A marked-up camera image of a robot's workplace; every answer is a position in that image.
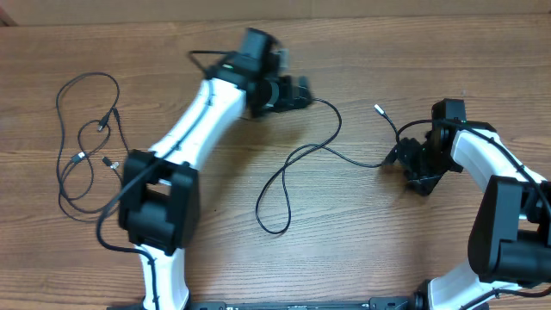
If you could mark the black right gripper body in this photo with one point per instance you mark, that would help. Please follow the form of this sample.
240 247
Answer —
407 163

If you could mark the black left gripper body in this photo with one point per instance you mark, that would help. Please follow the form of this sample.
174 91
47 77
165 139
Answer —
286 99

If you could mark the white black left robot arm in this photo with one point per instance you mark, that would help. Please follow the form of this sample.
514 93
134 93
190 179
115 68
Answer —
159 201

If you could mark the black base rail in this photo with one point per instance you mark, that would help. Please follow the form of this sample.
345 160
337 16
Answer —
301 305

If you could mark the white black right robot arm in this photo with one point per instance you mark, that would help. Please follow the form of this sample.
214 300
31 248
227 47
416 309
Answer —
508 250

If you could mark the cardboard back wall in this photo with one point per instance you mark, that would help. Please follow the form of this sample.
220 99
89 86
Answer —
80 12

